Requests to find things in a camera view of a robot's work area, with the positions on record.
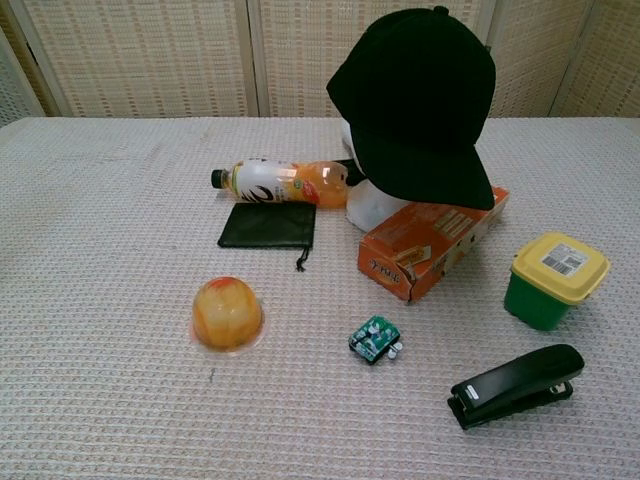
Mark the black baseball cap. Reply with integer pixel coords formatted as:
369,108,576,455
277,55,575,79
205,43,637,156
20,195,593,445
325,5,497,211

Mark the black stapler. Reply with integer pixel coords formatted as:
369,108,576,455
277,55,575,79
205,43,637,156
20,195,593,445
447,343,586,431

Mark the orange cardboard box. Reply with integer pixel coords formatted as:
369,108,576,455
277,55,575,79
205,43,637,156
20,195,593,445
357,185,511,305

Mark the white foam mannequin head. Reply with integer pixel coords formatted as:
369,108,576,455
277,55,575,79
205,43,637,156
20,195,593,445
345,177,417,234

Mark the orange juice plastic bottle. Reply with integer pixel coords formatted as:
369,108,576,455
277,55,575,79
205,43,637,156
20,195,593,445
210,158,350,210

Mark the green container with yellow lid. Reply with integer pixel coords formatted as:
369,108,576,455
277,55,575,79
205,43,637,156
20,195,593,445
503,231,612,332

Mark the black drawstring pouch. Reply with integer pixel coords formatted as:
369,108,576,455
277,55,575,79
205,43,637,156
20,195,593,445
217,201,318,273

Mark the white woven tablecloth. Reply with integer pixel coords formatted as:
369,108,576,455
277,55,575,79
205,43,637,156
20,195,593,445
0,116,640,480

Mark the small green circuit module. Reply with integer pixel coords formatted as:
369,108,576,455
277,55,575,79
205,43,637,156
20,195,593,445
348,315,404,366

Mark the beige woven folding screen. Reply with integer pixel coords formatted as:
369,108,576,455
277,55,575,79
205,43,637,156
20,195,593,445
0,0,640,119

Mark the orange fruit jelly cup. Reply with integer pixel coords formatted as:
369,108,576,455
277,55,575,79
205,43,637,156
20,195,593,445
188,275,265,355

